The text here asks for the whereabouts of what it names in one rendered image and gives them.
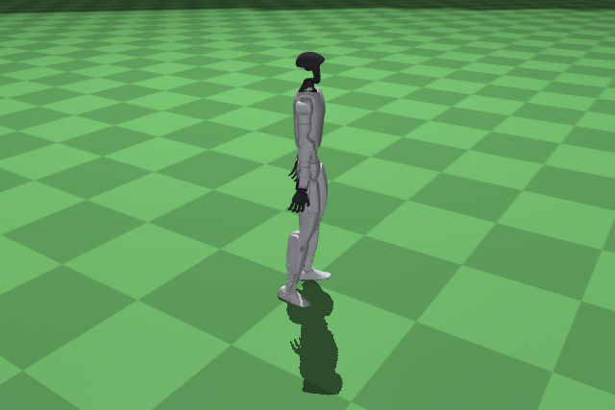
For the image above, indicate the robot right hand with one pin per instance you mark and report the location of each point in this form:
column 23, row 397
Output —
column 300, row 198

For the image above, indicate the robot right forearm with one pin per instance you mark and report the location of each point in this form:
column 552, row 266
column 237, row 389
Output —
column 304, row 157

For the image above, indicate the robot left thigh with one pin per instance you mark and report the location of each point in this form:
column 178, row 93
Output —
column 323, row 186

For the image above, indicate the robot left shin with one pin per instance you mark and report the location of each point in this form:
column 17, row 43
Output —
column 312, row 245

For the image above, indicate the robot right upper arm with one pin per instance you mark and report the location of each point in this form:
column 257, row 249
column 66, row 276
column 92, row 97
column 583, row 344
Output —
column 304, row 110

